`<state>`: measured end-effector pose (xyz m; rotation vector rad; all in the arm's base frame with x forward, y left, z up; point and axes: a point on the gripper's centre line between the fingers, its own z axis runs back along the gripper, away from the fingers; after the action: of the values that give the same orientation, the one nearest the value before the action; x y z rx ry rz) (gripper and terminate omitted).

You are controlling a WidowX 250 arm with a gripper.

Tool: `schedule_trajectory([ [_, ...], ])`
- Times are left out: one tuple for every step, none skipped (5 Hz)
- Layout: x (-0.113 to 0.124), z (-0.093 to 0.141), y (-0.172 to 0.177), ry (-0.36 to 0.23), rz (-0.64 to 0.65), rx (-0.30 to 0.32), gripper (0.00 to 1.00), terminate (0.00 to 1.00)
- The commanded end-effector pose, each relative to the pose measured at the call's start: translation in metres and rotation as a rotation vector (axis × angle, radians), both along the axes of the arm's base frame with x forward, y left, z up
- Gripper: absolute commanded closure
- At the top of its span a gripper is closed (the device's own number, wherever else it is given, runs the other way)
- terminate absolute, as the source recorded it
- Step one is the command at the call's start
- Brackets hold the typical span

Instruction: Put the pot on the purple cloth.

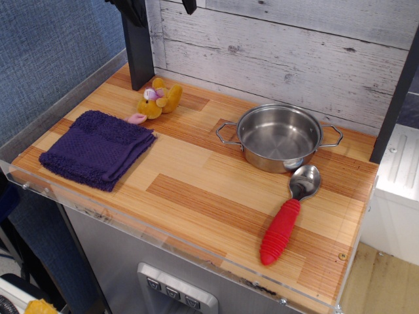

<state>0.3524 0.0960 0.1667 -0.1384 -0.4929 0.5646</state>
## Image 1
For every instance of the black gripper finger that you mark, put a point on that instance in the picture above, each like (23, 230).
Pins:
(132, 10)
(190, 6)

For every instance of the stainless steel two-handled pan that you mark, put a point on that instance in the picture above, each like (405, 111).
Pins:
(278, 138)

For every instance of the folded purple cloth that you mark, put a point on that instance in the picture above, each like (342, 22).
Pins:
(97, 150)

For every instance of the yellow plush toy animal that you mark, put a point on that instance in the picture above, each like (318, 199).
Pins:
(156, 100)

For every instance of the clear acrylic front guard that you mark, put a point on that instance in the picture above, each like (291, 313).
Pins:
(199, 225)

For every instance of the stainless steel cabinet front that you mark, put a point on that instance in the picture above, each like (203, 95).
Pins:
(114, 255)

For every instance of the silver dispenser button panel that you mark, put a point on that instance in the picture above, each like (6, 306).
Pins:
(165, 293)

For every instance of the white appliance at right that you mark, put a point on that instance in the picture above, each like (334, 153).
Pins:
(391, 221)

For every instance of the yellow object bottom left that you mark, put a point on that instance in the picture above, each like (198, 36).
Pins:
(40, 307)

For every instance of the dark left vertical post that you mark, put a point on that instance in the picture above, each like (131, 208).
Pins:
(139, 53)

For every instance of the dark vertical post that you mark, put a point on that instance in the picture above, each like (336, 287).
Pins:
(396, 104)
(139, 53)

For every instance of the red-handled metal spoon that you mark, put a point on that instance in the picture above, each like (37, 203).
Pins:
(304, 183)

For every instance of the dark right vertical post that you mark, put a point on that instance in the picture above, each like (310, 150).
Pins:
(396, 104)

